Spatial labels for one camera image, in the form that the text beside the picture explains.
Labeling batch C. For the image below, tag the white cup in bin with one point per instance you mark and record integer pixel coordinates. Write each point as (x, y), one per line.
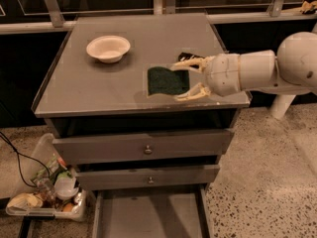
(65, 188)

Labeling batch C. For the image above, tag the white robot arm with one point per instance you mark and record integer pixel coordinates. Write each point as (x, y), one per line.
(286, 73)

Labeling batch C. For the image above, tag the green yellow sponge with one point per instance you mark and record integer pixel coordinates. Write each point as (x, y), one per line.
(162, 80)

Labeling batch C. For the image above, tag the yellow item on railing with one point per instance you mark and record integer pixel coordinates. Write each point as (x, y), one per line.
(309, 7)

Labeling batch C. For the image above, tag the grey top drawer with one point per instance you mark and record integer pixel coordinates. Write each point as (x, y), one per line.
(142, 147)

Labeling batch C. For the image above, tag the clear plastic bin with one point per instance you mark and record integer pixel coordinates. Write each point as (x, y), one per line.
(34, 194)

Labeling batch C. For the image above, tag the grey bottom drawer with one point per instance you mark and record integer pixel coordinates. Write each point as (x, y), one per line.
(153, 212)

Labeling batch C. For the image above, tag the grey middle drawer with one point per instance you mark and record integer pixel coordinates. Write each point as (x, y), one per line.
(147, 177)

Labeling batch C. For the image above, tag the grey drawer cabinet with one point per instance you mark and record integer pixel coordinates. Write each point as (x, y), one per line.
(86, 97)

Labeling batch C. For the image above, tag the metal railing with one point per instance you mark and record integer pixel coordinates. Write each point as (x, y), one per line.
(40, 16)

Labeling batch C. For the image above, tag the grey drawer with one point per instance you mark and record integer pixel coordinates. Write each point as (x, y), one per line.
(142, 147)
(153, 212)
(147, 177)

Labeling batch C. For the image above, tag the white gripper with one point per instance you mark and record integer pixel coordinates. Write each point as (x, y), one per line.
(222, 74)

